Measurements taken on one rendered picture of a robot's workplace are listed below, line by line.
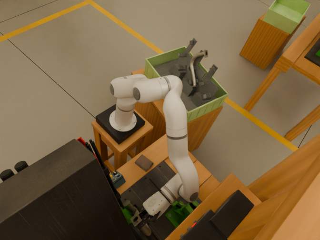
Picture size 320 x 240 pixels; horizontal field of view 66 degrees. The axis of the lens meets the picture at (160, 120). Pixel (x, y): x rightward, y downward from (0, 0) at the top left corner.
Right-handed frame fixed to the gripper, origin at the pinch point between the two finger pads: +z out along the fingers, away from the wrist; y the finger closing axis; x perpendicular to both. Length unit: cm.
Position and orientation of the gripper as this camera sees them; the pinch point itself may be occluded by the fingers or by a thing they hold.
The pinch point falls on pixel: (139, 221)
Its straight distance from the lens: 119.2
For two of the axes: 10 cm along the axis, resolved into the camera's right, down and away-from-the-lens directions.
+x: 5.2, 7.5, 4.1
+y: 4.3, 1.8, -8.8
